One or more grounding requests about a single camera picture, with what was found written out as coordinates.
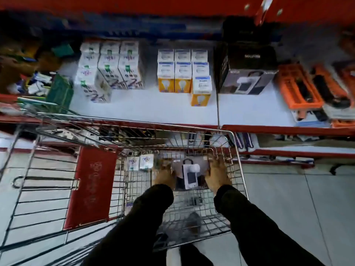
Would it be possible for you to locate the person's right forearm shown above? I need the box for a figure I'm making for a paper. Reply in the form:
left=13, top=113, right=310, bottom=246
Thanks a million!
left=214, top=185, right=326, bottom=266

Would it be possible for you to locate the pile of mixed small packets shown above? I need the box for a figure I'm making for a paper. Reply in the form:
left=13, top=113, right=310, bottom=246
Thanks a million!
left=0, top=39, right=75, bottom=97

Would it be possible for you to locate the person's leg in dark trousers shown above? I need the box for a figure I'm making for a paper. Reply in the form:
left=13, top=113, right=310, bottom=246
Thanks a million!
left=177, top=212, right=215, bottom=266

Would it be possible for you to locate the person's right hand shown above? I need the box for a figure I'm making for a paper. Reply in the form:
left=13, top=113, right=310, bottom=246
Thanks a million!
left=205, top=156, right=232, bottom=195

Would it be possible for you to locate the group of white green-print boxes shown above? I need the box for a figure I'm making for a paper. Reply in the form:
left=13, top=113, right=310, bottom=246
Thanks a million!
left=74, top=40, right=146, bottom=103

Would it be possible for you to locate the red upper shelf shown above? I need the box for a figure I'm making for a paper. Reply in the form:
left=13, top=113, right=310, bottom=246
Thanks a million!
left=0, top=0, right=355, bottom=25

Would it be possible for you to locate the group of orange white boxes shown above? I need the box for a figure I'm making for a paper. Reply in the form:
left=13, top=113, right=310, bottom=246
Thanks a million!
left=157, top=48, right=213, bottom=107

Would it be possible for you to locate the person's left forearm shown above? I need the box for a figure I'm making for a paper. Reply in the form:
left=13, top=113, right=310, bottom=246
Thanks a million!
left=82, top=184, right=175, bottom=266

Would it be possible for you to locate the small white bulb box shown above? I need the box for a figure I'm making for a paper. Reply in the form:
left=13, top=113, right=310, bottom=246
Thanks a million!
left=139, top=154, right=154, bottom=171
left=126, top=156, right=140, bottom=171

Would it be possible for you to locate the green box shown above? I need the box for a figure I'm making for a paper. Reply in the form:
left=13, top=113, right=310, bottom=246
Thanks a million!
left=46, top=74, right=75, bottom=112

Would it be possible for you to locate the person's left hand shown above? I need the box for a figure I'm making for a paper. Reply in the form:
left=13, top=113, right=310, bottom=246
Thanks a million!
left=153, top=159, right=177, bottom=190

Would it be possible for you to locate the red cart seat flap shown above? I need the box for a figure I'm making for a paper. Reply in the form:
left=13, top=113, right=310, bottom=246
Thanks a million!
left=63, top=146, right=119, bottom=231

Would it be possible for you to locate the orange blister pack tool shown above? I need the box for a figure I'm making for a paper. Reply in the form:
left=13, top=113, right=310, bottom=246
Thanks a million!
left=311, top=65, right=354, bottom=108
left=275, top=64, right=325, bottom=111
left=333, top=61, right=355, bottom=105

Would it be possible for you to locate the large black lamp carton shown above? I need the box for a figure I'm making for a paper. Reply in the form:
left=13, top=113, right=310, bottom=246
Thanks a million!
left=216, top=43, right=278, bottom=96

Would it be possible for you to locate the black lamp box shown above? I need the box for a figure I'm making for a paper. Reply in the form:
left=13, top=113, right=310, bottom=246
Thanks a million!
left=153, top=152, right=214, bottom=192

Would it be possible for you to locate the metal wire shopping cart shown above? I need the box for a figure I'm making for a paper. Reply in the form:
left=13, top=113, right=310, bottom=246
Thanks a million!
left=0, top=104, right=249, bottom=266

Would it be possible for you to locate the white shelf with red edge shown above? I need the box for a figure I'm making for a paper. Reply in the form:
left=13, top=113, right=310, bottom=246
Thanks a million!
left=0, top=39, right=355, bottom=137

